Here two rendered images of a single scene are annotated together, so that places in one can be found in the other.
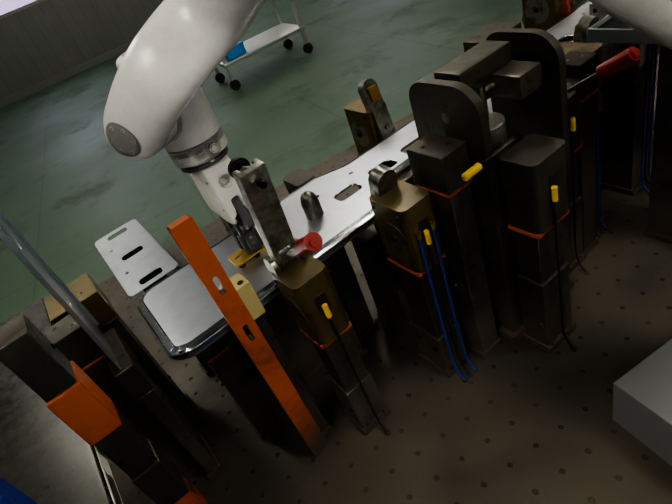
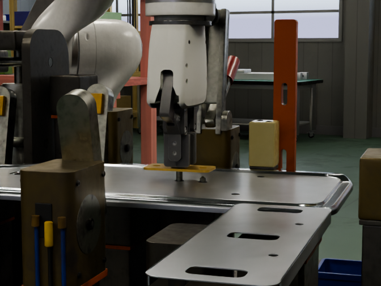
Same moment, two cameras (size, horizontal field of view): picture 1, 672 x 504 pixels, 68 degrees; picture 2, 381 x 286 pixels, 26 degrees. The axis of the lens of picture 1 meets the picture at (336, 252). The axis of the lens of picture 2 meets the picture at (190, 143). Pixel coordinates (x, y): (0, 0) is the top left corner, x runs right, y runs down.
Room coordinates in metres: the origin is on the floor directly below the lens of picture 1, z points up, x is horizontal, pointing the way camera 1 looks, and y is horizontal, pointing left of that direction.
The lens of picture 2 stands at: (1.46, 0.79, 1.16)
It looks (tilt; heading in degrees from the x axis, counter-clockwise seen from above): 7 degrees down; 221
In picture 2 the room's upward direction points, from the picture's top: straight up
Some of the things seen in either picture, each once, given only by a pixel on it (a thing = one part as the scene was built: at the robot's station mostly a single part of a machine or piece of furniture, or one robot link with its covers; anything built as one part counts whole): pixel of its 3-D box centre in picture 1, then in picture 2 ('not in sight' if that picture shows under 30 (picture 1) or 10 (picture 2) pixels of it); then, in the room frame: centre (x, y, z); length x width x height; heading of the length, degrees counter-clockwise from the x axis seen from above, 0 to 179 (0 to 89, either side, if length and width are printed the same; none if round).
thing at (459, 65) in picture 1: (502, 198); (1, 184); (0.67, -0.29, 0.95); 0.18 x 0.13 x 0.49; 114
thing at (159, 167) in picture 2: (252, 246); (179, 164); (0.71, 0.12, 1.02); 0.08 x 0.04 x 0.01; 114
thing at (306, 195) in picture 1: (311, 206); not in sight; (0.76, 0.01, 1.02); 0.03 x 0.03 x 0.07
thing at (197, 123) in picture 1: (167, 95); not in sight; (0.71, 0.13, 1.29); 0.09 x 0.08 x 0.13; 148
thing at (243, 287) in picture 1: (282, 366); (262, 254); (0.56, 0.15, 0.88); 0.04 x 0.04 x 0.37; 24
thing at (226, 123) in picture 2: (271, 265); (226, 120); (0.57, 0.09, 1.06); 0.03 x 0.01 x 0.03; 24
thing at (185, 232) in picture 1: (263, 357); (283, 202); (0.53, 0.15, 0.95); 0.03 x 0.01 x 0.50; 114
